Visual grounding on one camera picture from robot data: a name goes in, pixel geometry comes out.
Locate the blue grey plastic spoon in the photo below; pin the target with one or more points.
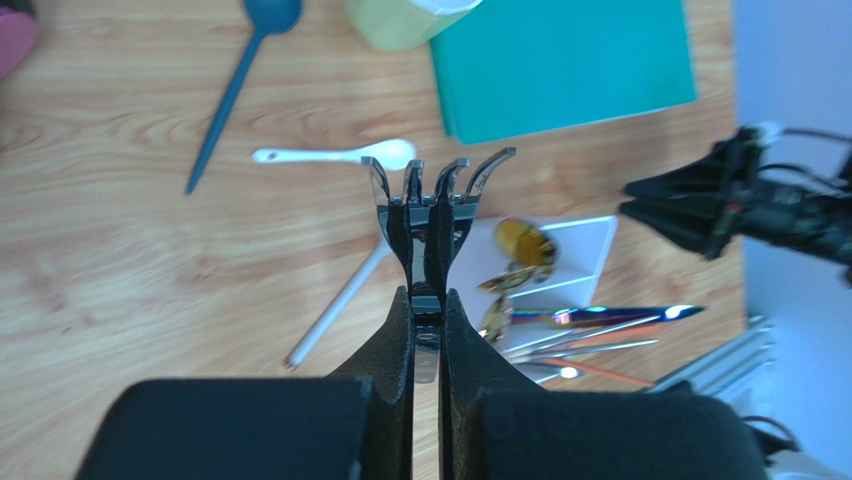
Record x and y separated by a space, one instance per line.
266 18

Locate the fork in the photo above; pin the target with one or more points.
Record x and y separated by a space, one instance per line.
425 233

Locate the iridescent purple spoon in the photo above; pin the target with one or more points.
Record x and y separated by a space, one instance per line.
497 320

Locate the pale yellow mug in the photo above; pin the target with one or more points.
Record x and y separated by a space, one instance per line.
402 25

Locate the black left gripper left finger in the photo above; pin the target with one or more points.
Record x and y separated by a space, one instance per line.
354 423

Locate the silver utensil in organizer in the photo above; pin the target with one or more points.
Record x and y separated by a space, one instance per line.
544 373

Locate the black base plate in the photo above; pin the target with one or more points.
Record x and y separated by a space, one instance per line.
746 361

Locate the black pink drawer box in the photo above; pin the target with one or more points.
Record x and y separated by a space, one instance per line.
19 33

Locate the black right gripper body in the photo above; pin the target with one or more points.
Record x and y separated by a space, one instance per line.
815 223

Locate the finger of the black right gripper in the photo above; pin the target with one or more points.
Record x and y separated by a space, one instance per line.
727 162
707 236

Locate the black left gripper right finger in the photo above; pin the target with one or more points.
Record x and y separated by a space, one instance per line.
498 424

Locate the green notebook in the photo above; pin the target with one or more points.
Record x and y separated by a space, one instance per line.
511 68

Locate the iridescent purple knife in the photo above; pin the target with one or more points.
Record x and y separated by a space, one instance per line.
602 316

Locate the white ceramic spoon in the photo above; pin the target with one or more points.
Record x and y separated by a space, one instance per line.
393 154

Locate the white handled ladle spoon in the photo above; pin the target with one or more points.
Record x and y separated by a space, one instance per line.
317 330

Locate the white compartment organizer box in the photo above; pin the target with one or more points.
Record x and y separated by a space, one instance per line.
583 246

